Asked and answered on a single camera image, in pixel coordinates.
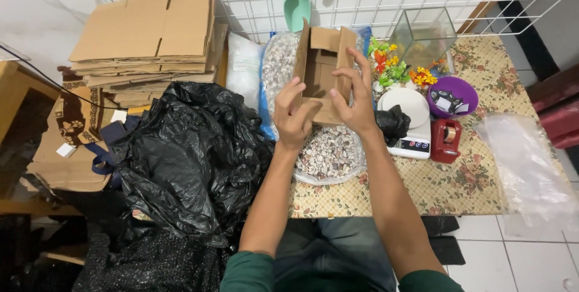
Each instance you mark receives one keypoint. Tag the person's right hand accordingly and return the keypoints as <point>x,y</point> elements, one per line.
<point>359,106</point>

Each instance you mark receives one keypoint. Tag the person's left hand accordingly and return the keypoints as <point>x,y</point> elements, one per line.
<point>293,122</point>

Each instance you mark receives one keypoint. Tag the small brown cardboard box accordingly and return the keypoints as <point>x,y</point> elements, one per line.
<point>323,72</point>

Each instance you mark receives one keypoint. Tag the small black plastic bag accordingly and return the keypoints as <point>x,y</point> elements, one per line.
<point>392,123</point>

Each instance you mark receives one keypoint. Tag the clear bag of pebbles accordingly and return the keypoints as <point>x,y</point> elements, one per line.
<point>323,147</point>

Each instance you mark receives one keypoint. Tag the colourful artificial flowers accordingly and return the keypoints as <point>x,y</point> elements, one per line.
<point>393,68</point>

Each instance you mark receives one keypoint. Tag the white digital kitchen scale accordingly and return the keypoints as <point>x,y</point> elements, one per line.
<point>409,120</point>

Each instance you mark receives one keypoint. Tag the white filled plastic bag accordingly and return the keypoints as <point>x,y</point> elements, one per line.
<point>244,70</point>

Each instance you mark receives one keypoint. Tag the red tape dispenser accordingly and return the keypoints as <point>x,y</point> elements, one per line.
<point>445,140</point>

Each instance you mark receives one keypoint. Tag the glass aquarium tank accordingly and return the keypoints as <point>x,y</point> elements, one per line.
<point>423,38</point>

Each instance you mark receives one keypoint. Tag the purple plastic bowl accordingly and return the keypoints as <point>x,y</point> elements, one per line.
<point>452,97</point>

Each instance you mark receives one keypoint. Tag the large black plastic bag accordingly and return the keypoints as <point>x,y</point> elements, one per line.
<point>190,156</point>

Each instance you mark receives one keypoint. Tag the floral tablecloth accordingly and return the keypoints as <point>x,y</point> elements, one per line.
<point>452,183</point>

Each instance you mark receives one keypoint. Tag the person's blue jeans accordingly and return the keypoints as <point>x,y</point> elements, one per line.
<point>334,251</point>

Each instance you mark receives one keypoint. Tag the stack of flat cardboard boxes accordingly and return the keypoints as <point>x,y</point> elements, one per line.
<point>149,47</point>

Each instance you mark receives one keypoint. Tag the clear plastic bag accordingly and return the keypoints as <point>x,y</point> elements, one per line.
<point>527,170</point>

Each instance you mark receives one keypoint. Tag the dark blue bag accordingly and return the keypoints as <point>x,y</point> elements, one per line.
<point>108,147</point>

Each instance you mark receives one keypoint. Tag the black glitter fabric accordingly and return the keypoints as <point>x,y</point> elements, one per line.
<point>149,265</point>

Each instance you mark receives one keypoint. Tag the brown patterned cloth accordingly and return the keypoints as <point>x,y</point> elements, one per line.
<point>79,115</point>

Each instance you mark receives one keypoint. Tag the wooden shelf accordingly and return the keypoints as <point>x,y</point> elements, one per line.
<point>22,147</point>

